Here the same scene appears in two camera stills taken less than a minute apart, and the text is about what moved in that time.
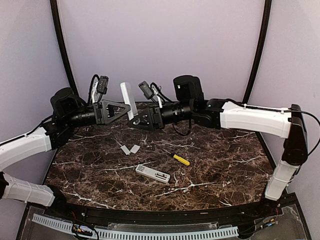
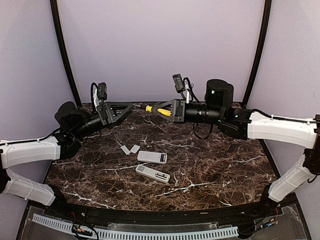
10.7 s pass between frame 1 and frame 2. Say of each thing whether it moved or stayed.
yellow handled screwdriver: moved
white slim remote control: stayed
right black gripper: moved
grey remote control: moved
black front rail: stayed
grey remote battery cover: stayed
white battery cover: stayed
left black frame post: stayed
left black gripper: stayed
